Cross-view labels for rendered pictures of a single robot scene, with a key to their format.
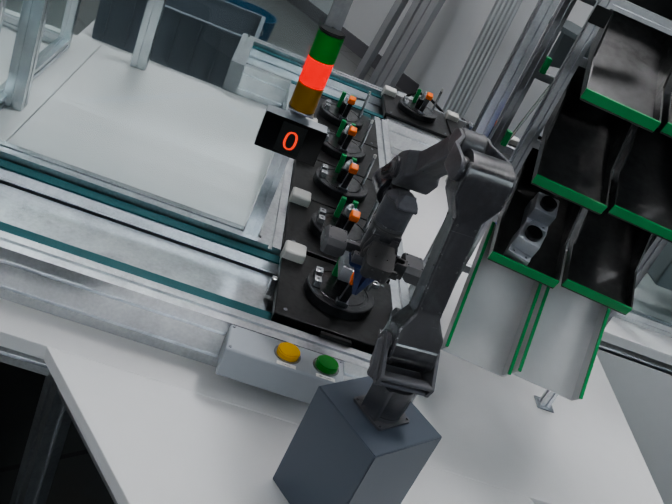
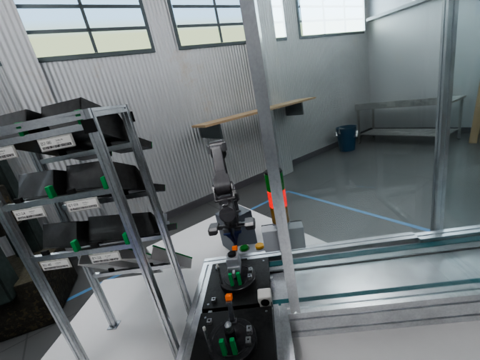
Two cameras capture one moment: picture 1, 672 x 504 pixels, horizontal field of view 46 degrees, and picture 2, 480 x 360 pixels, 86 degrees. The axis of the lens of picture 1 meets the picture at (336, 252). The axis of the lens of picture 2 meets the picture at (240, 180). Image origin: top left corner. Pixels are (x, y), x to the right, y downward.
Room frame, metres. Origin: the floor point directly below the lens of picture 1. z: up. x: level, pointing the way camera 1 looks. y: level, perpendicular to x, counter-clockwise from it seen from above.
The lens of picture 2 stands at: (2.08, 0.29, 1.63)
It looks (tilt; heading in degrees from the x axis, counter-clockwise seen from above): 18 degrees down; 198
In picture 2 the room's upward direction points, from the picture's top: 12 degrees counter-clockwise
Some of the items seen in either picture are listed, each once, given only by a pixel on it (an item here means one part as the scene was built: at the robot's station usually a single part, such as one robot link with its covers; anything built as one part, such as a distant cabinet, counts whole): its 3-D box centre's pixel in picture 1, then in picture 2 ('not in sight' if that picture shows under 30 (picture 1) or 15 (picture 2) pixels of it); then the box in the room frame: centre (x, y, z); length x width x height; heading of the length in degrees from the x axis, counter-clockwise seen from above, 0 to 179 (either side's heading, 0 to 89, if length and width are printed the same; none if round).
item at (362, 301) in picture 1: (339, 293); (237, 278); (1.34, -0.04, 0.98); 0.14 x 0.14 x 0.02
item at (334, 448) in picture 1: (354, 458); (236, 228); (0.95, -0.16, 0.96); 0.14 x 0.14 x 0.20; 49
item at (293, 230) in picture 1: (345, 218); (230, 332); (1.59, 0.01, 1.01); 0.24 x 0.24 x 0.13; 11
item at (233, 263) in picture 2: (355, 257); (233, 262); (1.35, -0.04, 1.06); 0.08 x 0.04 x 0.07; 11
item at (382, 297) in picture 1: (335, 300); (238, 282); (1.34, -0.04, 0.96); 0.24 x 0.24 x 0.02; 11
